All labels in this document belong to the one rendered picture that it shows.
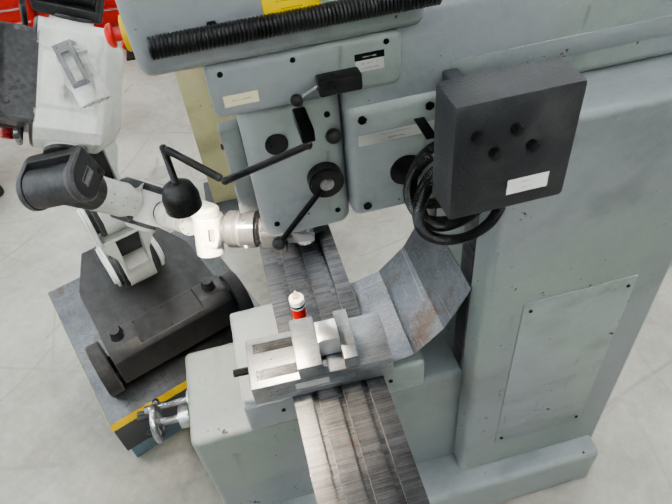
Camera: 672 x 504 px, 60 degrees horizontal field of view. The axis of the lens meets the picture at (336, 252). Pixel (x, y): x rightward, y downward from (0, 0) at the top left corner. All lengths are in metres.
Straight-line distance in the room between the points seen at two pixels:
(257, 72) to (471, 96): 0.36
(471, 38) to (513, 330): 0.75
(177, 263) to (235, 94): 1.43
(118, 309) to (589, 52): 1.75
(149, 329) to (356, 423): 0.98
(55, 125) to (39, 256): 2.29
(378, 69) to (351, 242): 2.12
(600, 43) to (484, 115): 0.44
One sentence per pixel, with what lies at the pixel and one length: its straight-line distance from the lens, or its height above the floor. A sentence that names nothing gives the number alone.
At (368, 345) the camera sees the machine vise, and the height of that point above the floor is 0.97.
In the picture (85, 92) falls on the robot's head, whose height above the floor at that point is 1.61.
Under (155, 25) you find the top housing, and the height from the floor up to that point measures 1.81.
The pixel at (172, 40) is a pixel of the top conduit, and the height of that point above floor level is 1.80.
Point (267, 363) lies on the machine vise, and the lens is 1.46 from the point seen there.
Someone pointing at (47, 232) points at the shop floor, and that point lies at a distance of 3.78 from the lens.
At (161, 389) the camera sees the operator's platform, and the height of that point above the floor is 0.40.
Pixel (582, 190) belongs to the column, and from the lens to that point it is 1.28.
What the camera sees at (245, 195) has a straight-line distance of 1.26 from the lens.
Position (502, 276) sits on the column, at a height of 1.17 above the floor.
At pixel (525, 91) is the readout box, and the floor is 1.72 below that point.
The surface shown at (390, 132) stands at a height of 1.54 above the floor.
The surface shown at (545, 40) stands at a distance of 1.19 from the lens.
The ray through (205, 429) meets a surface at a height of 0.70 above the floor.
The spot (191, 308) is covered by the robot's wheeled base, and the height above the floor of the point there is 0.59.
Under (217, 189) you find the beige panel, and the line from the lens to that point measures 3.41.
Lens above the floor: 2.16
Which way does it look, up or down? 45 degrees down
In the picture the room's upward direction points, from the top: 7 degrees counter-clockwise
